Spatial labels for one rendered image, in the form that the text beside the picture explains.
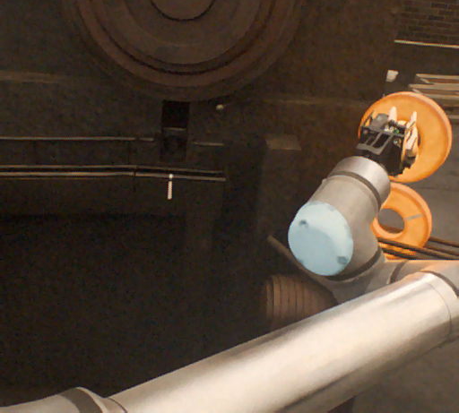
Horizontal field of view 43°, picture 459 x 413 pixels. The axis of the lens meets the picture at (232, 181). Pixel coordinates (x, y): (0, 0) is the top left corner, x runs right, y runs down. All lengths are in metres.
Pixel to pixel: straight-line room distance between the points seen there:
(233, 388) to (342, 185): 0.40
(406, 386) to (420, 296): 1.26
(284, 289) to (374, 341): 0.67
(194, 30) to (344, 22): 0.40
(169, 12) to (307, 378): 0.71
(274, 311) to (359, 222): 0.50
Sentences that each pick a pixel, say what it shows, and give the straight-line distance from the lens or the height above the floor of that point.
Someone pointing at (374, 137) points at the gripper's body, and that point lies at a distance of 0.92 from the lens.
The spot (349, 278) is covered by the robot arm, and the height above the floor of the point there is 0.81.
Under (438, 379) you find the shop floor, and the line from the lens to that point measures 1.99.
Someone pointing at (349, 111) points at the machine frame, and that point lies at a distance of 1.34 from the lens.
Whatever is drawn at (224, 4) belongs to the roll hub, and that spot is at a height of 1.09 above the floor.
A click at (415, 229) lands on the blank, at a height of 0.71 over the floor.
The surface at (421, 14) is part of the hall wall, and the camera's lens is 7.83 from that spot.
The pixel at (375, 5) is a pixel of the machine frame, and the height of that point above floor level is 1.09.
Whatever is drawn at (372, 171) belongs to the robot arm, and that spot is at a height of 0.92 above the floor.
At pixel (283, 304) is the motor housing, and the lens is 1.24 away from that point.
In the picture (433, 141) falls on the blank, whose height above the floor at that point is 0.92.
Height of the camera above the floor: 1.23
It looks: 25 degrees down
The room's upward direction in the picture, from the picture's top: 6 degrees clockwise
